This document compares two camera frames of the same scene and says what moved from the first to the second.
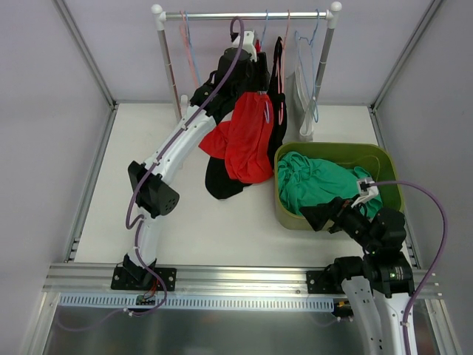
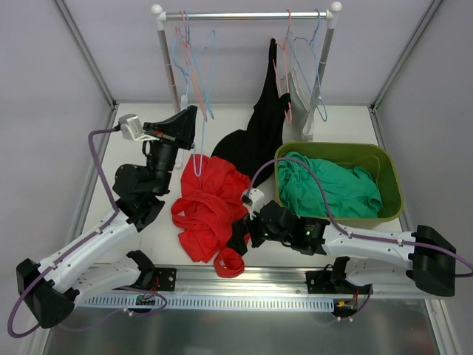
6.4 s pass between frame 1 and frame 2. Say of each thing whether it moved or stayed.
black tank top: moved
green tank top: stayed
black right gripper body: moved
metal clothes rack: stayed
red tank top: moved
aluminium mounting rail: stayed
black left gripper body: moved
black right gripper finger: moved
